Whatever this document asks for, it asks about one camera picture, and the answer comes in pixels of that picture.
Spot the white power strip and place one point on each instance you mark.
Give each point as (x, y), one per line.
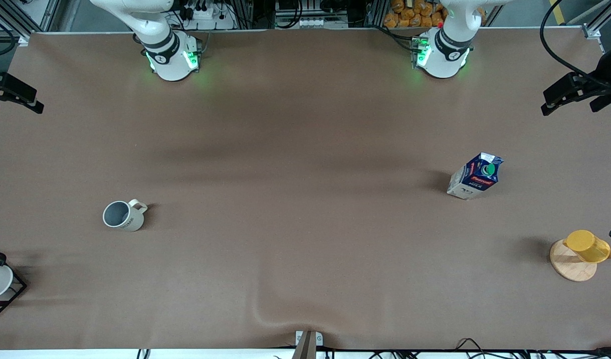
(210, 22)

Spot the wooden mug stand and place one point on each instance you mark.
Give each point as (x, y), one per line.
(572, 267)

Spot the blue and white milk carton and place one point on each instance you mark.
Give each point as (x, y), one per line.
(475, 177)

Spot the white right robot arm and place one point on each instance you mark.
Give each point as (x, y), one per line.
(168, 60)

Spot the yellow cup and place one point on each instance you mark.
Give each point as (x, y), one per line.
(587, 247)

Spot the brown table cover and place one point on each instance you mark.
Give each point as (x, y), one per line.
(305, 224)

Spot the camera mount clamp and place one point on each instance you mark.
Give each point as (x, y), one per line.
(307, 346)

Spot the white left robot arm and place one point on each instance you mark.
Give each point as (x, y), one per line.
(445, 60)

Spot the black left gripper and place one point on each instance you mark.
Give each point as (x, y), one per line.
(608, 71)

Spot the orange snack pile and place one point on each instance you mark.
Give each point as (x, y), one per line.
(415, 12)

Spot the white connector strip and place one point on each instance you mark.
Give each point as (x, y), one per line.
(315, 23)

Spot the cream mug with grey inside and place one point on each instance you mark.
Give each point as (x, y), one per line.
(123, 217)

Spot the aluminium frame profile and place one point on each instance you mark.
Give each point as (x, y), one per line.
(592, 31)
(36, 20)

